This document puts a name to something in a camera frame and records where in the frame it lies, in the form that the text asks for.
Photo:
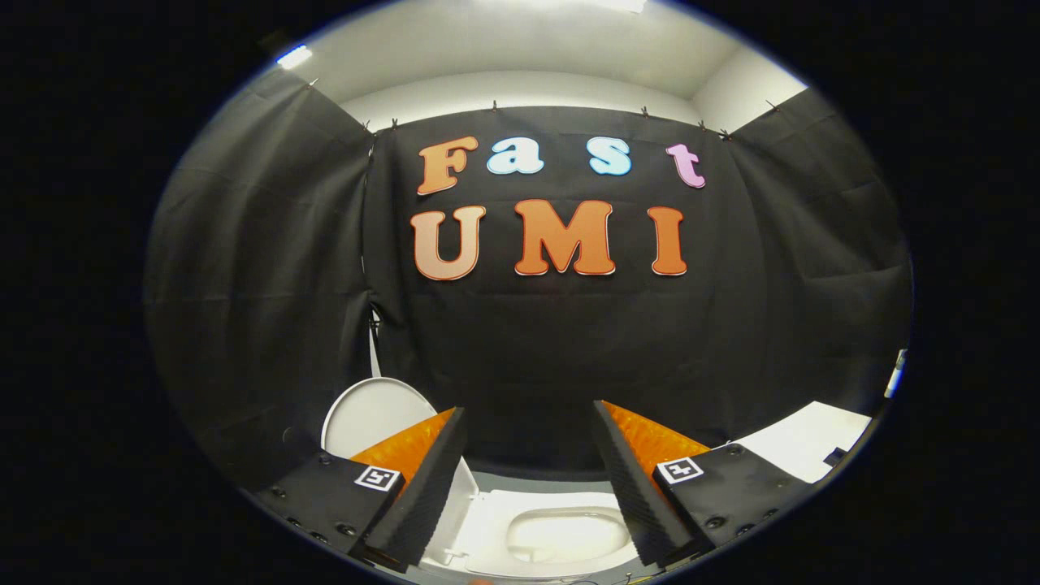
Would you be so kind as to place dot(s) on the backdrop stand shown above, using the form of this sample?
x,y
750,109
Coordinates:
x,y
374,341

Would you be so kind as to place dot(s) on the white power strip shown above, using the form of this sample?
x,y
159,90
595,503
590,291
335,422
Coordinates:
x,y
895,374

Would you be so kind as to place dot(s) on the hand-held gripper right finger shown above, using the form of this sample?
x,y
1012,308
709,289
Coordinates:
x,y
634,496

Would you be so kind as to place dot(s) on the white drawer cabinet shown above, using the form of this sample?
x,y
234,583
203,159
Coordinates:
x,y
804,443

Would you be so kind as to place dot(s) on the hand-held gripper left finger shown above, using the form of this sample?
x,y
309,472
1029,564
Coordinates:
x,y
414,504

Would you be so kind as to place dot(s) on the ceiling light panel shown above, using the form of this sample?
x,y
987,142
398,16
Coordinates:
x,y
294,57
569,4

